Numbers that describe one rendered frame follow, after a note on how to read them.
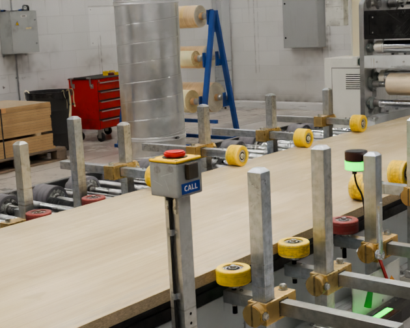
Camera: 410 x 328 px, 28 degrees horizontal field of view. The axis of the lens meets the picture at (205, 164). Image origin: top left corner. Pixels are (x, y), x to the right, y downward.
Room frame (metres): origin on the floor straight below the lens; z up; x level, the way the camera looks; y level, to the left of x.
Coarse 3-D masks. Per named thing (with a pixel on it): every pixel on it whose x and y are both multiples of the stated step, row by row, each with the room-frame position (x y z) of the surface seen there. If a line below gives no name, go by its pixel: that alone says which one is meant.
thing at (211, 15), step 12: (216, 12) 9.12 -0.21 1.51; (216, 24) 9.15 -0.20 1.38; (204, 60) 9.02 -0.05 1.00; (216, 60) 9.19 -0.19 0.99; (204, 72) 9.01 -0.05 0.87; (228, 72) 9.26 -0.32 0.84; (204, 84) 8.98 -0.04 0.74; (228, 84) 9.26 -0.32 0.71; (204, 96) 8.94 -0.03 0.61; (228, 96) 9.31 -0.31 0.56; (120, 108) 9.71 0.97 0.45; (120, 120) 9.68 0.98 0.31; (192, 120) 9.36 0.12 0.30; (216, 120) 9.14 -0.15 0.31
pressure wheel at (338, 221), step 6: (342, 216) 2.21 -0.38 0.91; (348, 216) 2.21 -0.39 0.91; (336, 222) 2.15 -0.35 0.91; (342, 222) 2.15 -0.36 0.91; (348, 222) 2.14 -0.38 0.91; (354, 222) 2.15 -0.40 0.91; (336, 228) 2.15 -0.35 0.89; (342, 228) 2.14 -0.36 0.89; (348, 228) 2.14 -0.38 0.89; (354, 228) 2.15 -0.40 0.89; (342, 234) 2.14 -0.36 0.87; (348, 234) 2.14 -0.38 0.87; (342, 252) 2.18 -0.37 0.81
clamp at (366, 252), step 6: (396, 234) 2.13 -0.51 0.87; (384, 240) 2.08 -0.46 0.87; (390, 240) 2.10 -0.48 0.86; (396, 240) 2.12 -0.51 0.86; (360, 246) 2.05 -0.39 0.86; (366, 246) 2.04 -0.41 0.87; (372, 246) 2.04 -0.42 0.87; (378, 246) 2.04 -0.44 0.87; (384, 246) 2.07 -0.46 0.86; (360, 252) 2.05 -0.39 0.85; (366, 252) 2.04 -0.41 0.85; (372, 252) 2.03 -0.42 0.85; (360, 258) 2.05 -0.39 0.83; (366, 258) 2.04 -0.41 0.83; (372, 258) 2.03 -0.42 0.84; (384, 258) 2.07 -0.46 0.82
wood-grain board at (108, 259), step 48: (336, 144) 3.48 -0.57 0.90; (384, 144) 3.42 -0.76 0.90; (144, 192) 2.70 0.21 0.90; (240, 192) 2.62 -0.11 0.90; (288, 192) 2.58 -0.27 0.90; (336, 192) 2.55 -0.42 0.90; (0, 240) 2.16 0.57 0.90; (48, 240) 2.14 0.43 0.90; (96, 240) 2.11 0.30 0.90; (144, 240) 2.09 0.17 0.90; (240, 240) 2.04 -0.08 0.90; (0, 288) 1.75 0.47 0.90; (48, 288) 1.73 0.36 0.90; (96, 288) 1.71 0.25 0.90; (144, 288) 1.69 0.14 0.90
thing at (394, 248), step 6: (336, 240) 2.17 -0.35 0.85; (342, 240) 2.16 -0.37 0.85; (348, 240) 2.15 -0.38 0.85; (354, 240) 2.14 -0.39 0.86; (360, 240) 2.13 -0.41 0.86; (336, 246) 2.17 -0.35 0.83; (342, 246) 2.16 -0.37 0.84; (348, 246) 2.15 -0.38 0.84; (354, 246) 2.14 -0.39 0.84; (390, 246) 2.07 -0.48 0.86; (396, 246) 2.06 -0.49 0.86; (402, 246) 2.05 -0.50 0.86; (408, 246) 2.04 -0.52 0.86; (390, 252) 2.07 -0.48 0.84; (396, 252) 2.06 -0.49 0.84; (402, 252) 2.05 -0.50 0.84; (408, 252) 2.04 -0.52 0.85
